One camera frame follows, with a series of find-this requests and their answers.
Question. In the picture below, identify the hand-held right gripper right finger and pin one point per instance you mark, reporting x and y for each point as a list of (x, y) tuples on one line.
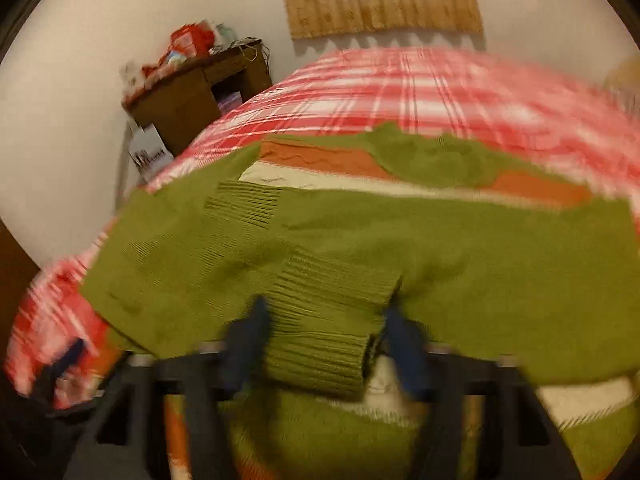
[(406, 355)]

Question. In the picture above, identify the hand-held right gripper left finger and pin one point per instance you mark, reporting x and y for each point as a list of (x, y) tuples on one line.
[(248, 342)]

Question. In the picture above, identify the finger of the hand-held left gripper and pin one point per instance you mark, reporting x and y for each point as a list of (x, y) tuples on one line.
[(69, 357)]

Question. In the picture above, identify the green striped knit sweater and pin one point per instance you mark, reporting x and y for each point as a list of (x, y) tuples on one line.
[(350, 230)]

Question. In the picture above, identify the grey metal pole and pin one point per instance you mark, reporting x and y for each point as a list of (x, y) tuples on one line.
[(121, 165)]

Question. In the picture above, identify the purple packet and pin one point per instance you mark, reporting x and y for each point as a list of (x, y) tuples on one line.
[(229, 101)]

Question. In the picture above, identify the dark wooden side cabinet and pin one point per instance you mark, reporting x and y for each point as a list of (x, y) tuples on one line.
[(180, 100)]

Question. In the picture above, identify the red plaid blanket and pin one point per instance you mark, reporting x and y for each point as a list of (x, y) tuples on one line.
[(400, 90)]

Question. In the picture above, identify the red plastic bag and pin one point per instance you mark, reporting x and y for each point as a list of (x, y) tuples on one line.
[(190, 40)]

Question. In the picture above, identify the beige wooden headboard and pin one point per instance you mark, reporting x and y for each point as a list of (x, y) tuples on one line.
[(622, 80)]

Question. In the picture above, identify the beige patterned wall curtain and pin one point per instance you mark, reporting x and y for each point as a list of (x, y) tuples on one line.
[(380, 0)]

